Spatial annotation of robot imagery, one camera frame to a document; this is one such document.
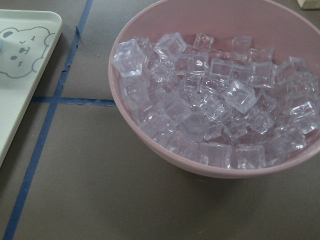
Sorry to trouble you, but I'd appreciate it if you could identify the pile of clear ice cubes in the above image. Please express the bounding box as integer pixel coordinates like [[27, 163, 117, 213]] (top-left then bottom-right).
[[112, 32, 320, 170]]

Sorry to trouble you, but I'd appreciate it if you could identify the light blue plastic cup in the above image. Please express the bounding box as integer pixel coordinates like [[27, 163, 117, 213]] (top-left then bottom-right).
[[0, 38, 3, 52]]

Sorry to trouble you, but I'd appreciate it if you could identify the pink bowl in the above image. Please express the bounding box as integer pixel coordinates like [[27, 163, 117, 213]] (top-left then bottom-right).
[[108, 0, 320, 179]]

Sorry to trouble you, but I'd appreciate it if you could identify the cream bear tray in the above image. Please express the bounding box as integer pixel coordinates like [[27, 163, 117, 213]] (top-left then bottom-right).
[[0, 9, 63, 161]]

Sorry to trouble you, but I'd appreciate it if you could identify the wooden cutting board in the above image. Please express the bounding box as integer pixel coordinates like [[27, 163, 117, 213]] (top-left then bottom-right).
[[297, 0, 320, 10]]

